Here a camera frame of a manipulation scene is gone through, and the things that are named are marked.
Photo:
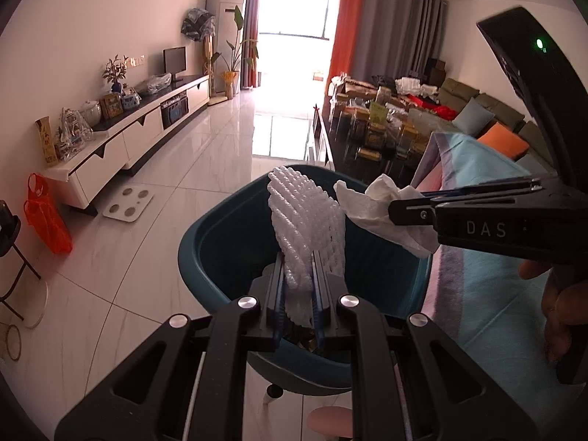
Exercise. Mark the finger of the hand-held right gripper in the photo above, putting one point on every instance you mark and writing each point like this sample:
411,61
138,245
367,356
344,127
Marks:
413,211
482,187

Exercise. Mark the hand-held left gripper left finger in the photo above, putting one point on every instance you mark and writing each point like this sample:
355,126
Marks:
280,312

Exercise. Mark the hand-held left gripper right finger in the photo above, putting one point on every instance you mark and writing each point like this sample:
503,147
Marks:
318,312

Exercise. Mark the white tissue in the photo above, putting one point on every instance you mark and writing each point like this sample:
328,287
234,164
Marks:
372,211

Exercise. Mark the teal plastic bin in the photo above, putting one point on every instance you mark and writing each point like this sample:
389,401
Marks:
220,257

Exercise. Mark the white foam fruit net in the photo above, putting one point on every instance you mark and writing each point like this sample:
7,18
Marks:
303,220

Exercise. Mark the person's right hand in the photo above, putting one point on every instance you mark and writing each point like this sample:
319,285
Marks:
558,312

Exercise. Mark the blue-grey cushion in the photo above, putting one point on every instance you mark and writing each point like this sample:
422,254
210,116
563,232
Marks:
533,163
475,117

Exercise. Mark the orange cushion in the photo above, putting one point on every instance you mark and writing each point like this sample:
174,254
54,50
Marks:
503,140

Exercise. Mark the green sofa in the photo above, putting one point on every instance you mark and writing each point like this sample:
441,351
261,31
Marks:
496,101

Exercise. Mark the red cloth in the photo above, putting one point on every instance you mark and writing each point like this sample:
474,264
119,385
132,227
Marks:
434,108

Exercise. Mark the cluttered coffee table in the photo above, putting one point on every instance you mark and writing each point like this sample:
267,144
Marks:
381,119

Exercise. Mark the dark coffee table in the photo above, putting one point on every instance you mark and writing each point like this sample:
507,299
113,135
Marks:
337,147

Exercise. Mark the teal printed blanket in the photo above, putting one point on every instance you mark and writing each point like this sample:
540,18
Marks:
487,294

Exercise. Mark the pink stool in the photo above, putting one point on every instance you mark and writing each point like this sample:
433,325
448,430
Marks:
330,425

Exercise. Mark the stack of cardboard boxes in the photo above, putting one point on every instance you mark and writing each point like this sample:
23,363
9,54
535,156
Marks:
434,71

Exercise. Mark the pile of white clothes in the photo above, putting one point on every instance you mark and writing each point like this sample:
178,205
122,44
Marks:
409,85

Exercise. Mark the black bag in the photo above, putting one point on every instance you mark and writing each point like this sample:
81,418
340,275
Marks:
385,80

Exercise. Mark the grey curtain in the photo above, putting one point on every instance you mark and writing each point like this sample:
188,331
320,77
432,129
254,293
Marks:
399,32

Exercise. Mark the white bathroom scale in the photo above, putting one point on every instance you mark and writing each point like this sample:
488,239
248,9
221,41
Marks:
128,204

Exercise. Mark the orange curtain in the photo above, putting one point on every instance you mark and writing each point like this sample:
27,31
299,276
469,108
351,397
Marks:
347,27

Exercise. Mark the window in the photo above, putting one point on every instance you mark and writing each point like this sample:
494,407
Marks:
298,14

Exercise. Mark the white TV cabinet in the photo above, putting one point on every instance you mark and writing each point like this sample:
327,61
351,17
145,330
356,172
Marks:
138,133

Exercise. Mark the white hoop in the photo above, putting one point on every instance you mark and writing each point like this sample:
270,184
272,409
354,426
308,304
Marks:
43,303

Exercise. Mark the large-leaf potted plant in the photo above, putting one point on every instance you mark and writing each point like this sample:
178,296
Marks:
234,55

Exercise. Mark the red and purple curtain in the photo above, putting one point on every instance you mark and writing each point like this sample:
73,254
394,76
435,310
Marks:
252,23

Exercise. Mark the orange plastic bag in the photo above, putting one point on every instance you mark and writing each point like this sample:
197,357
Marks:
46,220

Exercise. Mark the clear plastic bag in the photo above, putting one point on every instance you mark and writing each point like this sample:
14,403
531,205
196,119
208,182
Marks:
156,84

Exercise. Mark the blue and white porcelain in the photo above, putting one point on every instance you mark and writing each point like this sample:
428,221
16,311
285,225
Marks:
131,99

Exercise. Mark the thin metal hoop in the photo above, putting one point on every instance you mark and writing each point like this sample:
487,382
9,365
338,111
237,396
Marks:
19,342

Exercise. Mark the white standing air conditioner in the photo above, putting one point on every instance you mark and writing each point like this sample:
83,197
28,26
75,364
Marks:
225,18

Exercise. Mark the black monitor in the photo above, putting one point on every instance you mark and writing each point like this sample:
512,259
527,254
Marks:
175,62

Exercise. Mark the model ship in plastic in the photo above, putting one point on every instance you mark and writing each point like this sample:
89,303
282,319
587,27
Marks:
73,133

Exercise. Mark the white ceramic jar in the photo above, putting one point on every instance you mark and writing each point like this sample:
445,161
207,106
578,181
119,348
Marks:
91,114

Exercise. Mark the black metal stool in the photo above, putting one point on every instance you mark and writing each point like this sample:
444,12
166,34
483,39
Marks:
9,234

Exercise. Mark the covered standing fan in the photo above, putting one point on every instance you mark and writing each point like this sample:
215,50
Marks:
197,25

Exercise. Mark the yellow vase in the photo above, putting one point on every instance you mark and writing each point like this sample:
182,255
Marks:
47,142

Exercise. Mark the bonsai ornament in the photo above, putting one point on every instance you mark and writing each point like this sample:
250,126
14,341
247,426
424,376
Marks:
115,71

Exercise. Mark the picture frame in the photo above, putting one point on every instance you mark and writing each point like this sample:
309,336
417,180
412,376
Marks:
111,106

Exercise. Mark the wall switch panel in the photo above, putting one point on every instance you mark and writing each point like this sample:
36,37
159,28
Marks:
134,60

